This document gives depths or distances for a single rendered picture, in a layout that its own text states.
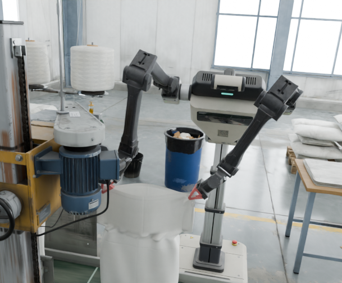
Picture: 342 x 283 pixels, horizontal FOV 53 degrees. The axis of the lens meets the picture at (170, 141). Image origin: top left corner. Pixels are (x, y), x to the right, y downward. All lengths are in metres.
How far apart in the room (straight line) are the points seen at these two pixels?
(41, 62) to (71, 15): 8.80
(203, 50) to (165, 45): 1.03
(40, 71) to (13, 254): 0.71
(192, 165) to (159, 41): 6.21
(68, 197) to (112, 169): 0.19
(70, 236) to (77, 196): 1.05
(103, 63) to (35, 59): 0.27
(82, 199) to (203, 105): 0.84
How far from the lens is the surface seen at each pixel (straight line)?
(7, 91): 1.24
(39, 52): 1.45
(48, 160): 1.30
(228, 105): 1.83
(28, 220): 1.38
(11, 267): 1.55
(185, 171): 3.87
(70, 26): 10.24
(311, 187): 2.69
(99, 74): 1.31
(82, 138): 1.21
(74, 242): 2.36
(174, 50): 9.60
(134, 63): 1.37
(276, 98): 1.33
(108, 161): 1.28
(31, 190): 1.31
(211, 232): 2.34
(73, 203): 1.32
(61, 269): 2.26
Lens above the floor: 1.77
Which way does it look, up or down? 18 degrees down
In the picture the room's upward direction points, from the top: 4 degrees clockwise
